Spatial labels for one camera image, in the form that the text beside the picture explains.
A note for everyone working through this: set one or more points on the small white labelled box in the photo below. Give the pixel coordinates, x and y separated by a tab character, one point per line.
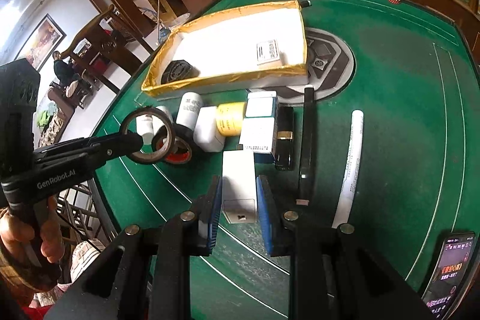
269	52

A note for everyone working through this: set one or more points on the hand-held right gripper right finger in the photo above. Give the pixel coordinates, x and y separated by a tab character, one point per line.
264	217

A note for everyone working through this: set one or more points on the black box with gold band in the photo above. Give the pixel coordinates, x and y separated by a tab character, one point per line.
284	151

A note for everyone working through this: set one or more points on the white blue box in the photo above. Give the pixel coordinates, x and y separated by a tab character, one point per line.
257	134

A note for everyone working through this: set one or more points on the brown tape roll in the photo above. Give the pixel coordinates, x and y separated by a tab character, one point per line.
129	119

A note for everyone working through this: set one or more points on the yellow round jar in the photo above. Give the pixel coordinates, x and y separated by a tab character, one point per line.
230	119

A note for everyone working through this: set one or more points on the wooden chair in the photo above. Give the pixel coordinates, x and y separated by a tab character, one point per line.
101	39

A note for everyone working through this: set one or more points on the long black stick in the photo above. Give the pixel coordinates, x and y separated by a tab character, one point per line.
307	140

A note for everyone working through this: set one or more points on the table centre control panel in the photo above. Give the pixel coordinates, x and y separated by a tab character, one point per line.
330	57

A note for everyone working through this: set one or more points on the framed wall picture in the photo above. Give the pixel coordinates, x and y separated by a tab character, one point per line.
39	42

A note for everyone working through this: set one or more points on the black round fan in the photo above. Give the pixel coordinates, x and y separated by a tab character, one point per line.
179	72

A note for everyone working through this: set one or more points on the yellow-rimmed white box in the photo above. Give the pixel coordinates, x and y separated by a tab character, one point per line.
232	27

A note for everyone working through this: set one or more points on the white labelled bottle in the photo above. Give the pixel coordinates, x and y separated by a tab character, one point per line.
189	110

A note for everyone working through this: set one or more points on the plain white box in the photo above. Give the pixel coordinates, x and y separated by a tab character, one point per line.
238	181

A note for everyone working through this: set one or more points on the black pen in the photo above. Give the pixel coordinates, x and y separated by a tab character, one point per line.
305	4

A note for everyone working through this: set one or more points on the black red tape roll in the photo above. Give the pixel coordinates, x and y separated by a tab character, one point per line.
180	155

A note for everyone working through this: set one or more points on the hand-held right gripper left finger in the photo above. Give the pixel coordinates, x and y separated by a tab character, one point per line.
210	217

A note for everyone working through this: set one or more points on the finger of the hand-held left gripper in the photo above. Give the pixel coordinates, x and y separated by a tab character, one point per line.
120	144

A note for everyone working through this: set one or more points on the person's left hand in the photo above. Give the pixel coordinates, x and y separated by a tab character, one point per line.
47	233

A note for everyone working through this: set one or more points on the smartphone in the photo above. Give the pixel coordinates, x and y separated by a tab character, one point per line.
448	275

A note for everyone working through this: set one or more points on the small white bottle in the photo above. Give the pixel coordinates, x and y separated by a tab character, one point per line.
144	128
164	113

